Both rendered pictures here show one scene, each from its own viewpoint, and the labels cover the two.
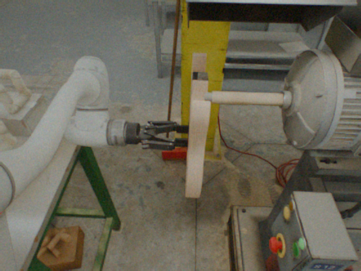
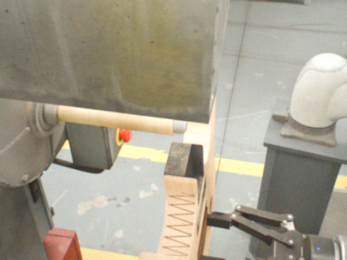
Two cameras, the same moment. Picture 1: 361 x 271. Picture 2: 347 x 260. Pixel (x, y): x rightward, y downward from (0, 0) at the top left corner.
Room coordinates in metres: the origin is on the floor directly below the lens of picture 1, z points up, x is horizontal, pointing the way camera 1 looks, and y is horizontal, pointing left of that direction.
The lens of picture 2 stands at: (1.01, 0.00, 1.65)
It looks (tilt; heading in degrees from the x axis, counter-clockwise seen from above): 39 degrees down; 188
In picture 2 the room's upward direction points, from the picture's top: straight up
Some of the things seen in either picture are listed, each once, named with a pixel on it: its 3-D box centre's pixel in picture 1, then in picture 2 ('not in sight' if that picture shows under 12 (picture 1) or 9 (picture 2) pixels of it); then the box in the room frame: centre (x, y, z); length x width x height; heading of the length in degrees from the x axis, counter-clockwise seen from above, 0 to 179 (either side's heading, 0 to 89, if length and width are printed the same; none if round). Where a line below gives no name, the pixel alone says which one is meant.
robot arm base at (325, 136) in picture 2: not in sight; (304, 119); (-0.20, 0.27, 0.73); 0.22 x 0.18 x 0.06; 79
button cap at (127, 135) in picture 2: (277, 244); (123, 134); (0.25, -0.26, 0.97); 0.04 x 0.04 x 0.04; 87
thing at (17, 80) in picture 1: (20, 86); not in sight; (0.73, 0.56, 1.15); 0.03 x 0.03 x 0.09
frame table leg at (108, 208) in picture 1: (102, 193); not in sight; (0.73, 0.43, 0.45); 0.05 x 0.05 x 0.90; 87
